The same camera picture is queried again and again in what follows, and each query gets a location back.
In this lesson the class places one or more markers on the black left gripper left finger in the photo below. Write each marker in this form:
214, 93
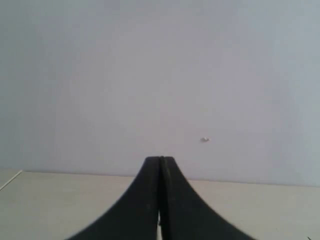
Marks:
135, 215

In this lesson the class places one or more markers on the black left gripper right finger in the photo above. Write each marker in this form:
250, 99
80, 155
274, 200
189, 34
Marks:
183, 214

